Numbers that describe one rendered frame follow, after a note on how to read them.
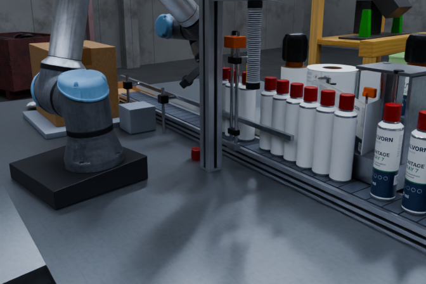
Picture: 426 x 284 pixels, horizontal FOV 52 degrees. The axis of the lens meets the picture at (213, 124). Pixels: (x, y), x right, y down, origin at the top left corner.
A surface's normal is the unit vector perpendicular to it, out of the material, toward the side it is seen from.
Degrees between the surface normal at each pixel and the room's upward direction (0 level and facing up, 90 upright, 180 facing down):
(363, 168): 90
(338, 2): 90
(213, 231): 0
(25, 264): 0
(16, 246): 0
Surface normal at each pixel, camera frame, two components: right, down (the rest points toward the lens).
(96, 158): 0.35, -0.03
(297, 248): 0.00, -0.96
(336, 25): -0.71, 0.20
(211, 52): 0.57, 0.23
